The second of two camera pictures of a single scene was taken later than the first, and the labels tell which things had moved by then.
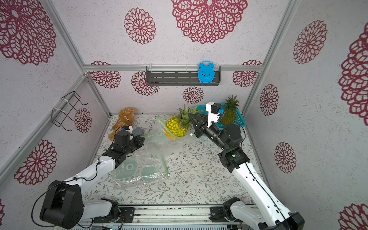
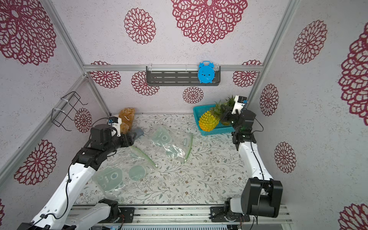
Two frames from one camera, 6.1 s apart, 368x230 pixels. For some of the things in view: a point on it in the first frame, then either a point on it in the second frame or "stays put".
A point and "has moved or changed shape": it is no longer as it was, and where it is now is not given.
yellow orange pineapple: [178, 126] has moved or changed shape
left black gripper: [140, 143] -> [127, 139]
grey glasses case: [137, 132] stays put
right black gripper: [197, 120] -> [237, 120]
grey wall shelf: [178, 75] stays put
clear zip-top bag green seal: [140, 166] has moved or changed shape
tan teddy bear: [125, 118] stays put
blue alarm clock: [206, 72] stays put
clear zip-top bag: [172, 131] -> [176, 144]
